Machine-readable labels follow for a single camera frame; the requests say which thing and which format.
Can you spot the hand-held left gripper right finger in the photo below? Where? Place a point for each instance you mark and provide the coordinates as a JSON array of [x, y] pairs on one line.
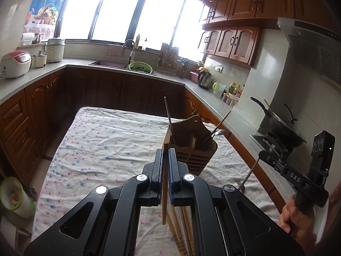
[[171, 176]]

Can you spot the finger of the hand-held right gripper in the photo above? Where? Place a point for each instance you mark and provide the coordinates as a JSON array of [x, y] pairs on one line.
[[270, 161]]

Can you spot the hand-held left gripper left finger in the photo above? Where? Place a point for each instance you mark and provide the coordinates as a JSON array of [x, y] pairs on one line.
[[159, 176]]

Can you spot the wooden utensil holder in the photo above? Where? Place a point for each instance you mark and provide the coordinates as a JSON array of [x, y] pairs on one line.
[[197, 157]]

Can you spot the carved wooden chopstick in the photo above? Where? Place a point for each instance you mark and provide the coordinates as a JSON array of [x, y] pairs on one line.
[[177, 234], [189, 237], [164, 213], [183, 234]]

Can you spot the dark thin chopstick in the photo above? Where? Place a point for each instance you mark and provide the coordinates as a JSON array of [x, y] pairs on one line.
[[169, 120], [217, 126]]

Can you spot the steel spoon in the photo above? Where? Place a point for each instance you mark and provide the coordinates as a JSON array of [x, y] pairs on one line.
[[220, 132]]

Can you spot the hanging kitchen utensils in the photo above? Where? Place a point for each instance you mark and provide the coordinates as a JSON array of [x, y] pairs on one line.
[[185, 65]]

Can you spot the person's right hand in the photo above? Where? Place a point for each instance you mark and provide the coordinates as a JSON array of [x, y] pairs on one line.
[[303, 224]]

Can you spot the gas stove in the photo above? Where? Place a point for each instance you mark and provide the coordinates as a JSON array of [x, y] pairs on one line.
[[269, 145]]

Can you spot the black wok with lid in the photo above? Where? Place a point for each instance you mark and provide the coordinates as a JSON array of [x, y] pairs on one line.
[[285, 130]]

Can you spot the floral white tablecloth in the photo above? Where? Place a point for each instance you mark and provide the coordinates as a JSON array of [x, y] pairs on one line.
[[106, 149]]

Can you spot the white spice jar set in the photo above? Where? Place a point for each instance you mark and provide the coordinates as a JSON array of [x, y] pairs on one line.
[[230, 100]]

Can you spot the glass condiment jars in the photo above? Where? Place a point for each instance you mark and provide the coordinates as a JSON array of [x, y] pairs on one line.
[[235, 89]]

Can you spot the grey kitchen countertop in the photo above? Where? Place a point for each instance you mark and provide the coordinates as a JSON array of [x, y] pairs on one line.
[[207, 98]]

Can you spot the green cup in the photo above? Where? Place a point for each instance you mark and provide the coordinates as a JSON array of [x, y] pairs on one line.
[[217, 88]]

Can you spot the steel electric kettle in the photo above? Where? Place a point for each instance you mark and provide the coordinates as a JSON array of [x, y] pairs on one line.
[[204, 80]]

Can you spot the wooden lower cabinets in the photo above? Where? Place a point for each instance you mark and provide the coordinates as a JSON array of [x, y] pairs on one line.
[[106, 88]]

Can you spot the wooden cabinets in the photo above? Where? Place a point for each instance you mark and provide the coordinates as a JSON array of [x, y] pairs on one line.
[[239, 18], [106, 88]]

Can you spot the pink plastic container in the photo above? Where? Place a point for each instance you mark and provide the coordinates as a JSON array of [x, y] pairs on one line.
[[194, 76]]

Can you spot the backsplash power outlet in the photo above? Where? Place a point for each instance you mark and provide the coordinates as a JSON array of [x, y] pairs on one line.
[[218, 68]]

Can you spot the green plastic colander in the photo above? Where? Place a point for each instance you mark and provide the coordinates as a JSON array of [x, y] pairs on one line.
[[141, 68]]

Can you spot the knife and board rack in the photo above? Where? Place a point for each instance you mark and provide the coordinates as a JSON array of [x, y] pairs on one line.
[[169, 60]]

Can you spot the range hood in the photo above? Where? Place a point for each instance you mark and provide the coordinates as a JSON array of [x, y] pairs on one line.
[[314, 48]]

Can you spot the kitchen sink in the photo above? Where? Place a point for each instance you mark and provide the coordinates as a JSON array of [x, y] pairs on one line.
[[106, 64]]

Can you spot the chrome kitchen faucet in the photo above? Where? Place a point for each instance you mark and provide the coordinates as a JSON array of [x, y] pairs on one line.
[[132, 53]]

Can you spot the pink dish cloth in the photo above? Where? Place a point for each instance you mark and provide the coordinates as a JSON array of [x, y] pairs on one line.
[[114, 52]]

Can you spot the small dark-capped bottle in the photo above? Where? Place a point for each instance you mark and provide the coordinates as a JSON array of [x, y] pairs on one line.
[[144, 44]]

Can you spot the yellow bottle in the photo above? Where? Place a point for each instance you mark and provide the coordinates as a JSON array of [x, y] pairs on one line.
[[137, 41]]

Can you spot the white bin with green rim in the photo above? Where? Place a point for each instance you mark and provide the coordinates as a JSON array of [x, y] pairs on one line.
[[16, 197]]

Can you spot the wooden upper cabinets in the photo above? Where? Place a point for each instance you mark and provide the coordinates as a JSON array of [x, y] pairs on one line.
[[239, 18]]

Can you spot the large white rice cooker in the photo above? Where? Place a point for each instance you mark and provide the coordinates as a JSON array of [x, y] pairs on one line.
[[55, 50]]

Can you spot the small white cooker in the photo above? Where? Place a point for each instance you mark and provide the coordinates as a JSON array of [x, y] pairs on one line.
[[39, 60]]

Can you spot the kitchen window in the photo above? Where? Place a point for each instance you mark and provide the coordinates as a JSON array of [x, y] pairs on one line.
[[120, 10]]

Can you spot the white and red rice cooker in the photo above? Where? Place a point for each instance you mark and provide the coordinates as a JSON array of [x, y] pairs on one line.
[[16, 64]]

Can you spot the white paper towel roll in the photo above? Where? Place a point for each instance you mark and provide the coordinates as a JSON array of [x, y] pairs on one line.
[[28, 38]]

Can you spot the tropical fruit wall poster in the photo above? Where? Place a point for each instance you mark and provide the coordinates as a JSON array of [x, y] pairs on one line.
[[45, 8]]

